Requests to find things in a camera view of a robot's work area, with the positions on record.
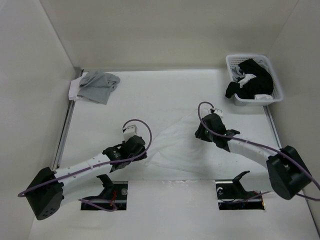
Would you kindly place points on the folded white tank top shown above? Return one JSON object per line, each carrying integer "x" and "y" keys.
{"x": 74, "y": 90}

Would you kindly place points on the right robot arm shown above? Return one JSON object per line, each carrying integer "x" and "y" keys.
{"x": 287, "y": 174}

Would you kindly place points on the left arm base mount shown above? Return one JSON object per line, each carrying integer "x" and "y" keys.
{"x": 117, "y": 195}

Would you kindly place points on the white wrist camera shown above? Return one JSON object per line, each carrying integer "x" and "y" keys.
{"x": 129, "y": 131}
{"x": 217, "y": 111}

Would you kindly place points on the grey garment in basket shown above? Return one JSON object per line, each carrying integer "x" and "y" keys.
{"x": 237, "y": 73}

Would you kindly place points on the black tank top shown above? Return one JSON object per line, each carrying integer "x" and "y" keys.
{"x": 257, "y": 81}

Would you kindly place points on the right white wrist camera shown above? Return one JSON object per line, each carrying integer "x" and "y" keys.
{"x": 217, "y": 111}

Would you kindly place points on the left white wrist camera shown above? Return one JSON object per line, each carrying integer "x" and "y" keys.
{"x": 129, "y": 131}

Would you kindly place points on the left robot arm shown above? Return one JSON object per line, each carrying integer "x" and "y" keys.
{"x": 87, "y": 182}

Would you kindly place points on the white plastic laundry basket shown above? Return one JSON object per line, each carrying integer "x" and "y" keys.
{"x": 233, "y": 60}

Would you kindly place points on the white tank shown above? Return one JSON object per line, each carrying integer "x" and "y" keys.
{"x": 74, "y": 90}
{"x": 177, "y": 148}

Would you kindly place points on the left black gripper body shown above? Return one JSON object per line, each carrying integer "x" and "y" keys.
{"x": 142, "y": 157}

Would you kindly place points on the white garment in basket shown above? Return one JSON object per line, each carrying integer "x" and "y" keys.
{"x": 263, "y": 97}

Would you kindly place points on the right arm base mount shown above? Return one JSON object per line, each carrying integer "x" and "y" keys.
{"x": 231, "y": 195}

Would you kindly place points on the folded grey tank top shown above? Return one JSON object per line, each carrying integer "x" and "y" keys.
{"x": 97, "y": 86}

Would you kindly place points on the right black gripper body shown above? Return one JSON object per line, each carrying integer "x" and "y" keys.
{"x": 204, "y": 135}

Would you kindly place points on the metal table edge rail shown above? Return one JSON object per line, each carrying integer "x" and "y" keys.
{"x": 55, "y": 163}

